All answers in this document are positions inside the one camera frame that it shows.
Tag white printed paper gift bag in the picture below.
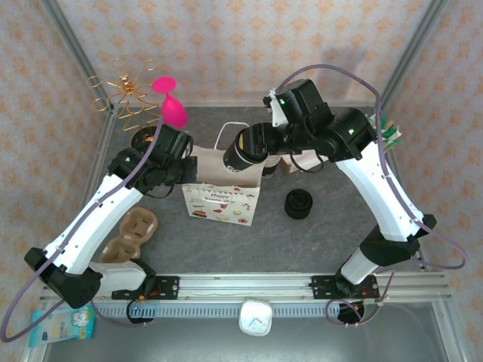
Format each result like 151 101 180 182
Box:
180 122 263 227

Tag brown pulp cup carrier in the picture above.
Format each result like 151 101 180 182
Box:
99 207 158 264

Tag blue wet wipes pack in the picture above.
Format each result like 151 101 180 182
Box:
28 305 95 348

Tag stack of paper cups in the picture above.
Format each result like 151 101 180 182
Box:
260 154 282 178

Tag stack of white napkins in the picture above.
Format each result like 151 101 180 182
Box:
290 150 324 173

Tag white paper napkins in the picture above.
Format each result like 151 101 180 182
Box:
281 155 299 175

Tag pink wine glass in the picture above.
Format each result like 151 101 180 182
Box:
152 76 189 129

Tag stack of black cup lids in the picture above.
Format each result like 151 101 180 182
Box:
283 188 315 220

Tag white square timer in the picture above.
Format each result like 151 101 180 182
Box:
237 297 273 336

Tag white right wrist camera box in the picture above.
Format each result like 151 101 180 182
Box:
263 88 288 127

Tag gold wire glass rack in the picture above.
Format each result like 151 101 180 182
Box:
85 58 167 148

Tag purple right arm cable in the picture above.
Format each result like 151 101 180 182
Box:
277 63 469 328

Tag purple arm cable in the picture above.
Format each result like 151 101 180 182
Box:
0 120 165 344
277 63 469 328

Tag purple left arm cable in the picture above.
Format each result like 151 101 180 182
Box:
0 120 165 344

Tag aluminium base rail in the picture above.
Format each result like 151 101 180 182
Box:
39 273 452 302

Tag aluminium frame post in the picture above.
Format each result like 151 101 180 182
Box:
40 0 116 114
377 0 448 110

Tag grey slotted cable duct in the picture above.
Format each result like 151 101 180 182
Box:
90 303 365 320

